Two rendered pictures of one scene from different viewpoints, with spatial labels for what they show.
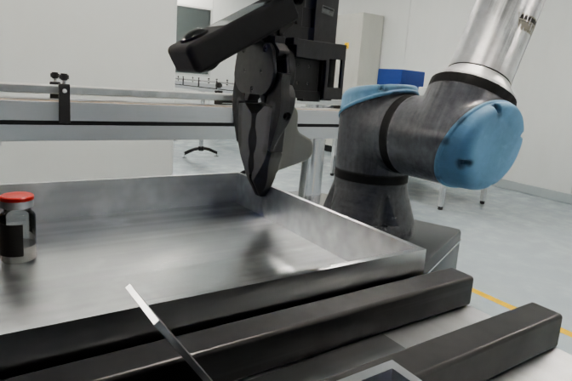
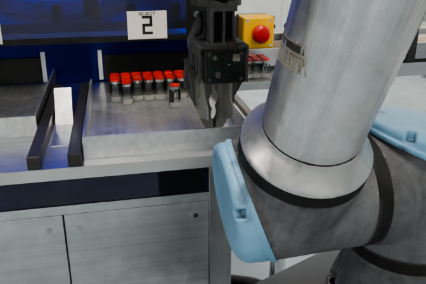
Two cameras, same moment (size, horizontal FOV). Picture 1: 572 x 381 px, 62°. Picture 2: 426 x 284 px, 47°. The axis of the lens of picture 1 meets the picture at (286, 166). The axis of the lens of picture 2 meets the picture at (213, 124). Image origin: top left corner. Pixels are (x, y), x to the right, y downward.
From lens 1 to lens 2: 0.98 m
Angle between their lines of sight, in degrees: 107
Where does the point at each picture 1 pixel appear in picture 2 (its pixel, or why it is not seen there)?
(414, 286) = (73, 141)
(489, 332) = (37, 142)
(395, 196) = (347, 259)
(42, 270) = (162, 109)
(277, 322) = (77, 120)
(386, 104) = not seen: hidden behind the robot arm
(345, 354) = (68, 137)
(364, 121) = not seen: hidden behind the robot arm
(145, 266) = (154, 120)
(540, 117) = not seen: outside the picture
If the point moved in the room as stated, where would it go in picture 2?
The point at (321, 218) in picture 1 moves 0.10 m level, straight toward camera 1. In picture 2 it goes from (153, 137) to (101, 126)
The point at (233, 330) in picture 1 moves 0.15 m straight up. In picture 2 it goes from (80, 115) to (71, 30)
